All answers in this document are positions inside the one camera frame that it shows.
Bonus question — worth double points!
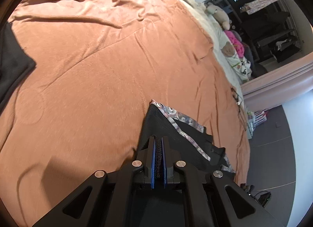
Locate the brown blanket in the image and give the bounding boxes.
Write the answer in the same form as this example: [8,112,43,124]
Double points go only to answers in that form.
[0,0,251,227]

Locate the white nightstand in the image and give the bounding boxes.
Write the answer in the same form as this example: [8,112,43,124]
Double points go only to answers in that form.
[246,110,267,140]

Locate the folded black clothes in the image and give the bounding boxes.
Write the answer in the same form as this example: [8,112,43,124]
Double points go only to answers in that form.
[0,22,37,111]

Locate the thin black cord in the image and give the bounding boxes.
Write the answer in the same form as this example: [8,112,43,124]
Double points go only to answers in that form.
[230,87,248,121]

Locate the bear printed quilt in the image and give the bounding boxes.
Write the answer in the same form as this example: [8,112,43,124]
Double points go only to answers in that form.
[213,29,253,81]

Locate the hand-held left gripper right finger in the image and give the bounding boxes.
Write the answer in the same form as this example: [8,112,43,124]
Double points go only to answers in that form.
[161,136,282,227]

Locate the floral hanging garment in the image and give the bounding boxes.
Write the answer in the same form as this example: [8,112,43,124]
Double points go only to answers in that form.
[241,0,280,15]

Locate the black shirt with floral trim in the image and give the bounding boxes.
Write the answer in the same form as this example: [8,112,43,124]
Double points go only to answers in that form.
[132,99,236,227]

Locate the pink cloth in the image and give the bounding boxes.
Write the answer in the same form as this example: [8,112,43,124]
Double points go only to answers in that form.
[225,30,245,56]

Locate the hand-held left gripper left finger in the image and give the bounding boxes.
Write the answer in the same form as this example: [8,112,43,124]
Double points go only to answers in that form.
[32,136,157,227]

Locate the dark hanging clothes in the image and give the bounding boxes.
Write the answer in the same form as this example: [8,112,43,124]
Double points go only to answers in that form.
[242,12,292,37]

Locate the white plush toy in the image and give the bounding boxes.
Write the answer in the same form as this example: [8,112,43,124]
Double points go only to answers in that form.
[205,2,231,30]

